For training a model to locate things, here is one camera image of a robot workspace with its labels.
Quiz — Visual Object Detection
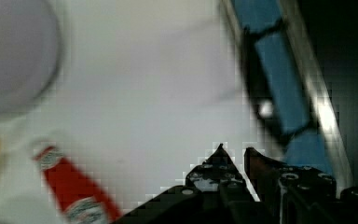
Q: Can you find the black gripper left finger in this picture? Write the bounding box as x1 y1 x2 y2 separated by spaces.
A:
186 143 244 192

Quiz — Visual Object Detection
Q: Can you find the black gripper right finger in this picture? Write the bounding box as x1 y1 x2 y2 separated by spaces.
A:
244 147 337 203

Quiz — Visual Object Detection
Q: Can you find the lilac round plate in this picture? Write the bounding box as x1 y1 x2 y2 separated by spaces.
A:
0 0 62 114

